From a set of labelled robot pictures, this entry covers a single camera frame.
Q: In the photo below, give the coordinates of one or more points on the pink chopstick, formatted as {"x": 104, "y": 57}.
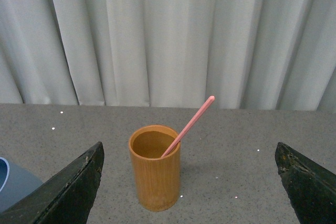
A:
{"x": 190, "y": 124}

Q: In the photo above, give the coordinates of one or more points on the white pleated curtain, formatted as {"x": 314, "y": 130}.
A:
{"x": 249, "y": 54}

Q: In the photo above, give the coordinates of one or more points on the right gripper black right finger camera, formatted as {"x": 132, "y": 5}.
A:
{"x": 309, "y": 186}

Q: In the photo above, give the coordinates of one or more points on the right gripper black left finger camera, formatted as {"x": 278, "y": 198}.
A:
{"x": 67, "y": 197}

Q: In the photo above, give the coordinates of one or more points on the bamboo chopstick holder cup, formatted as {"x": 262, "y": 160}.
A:
{"x": 157, "y": 177}

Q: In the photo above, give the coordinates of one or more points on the light blue plastic cup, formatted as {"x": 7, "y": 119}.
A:
{"x": 16, "y": 183}

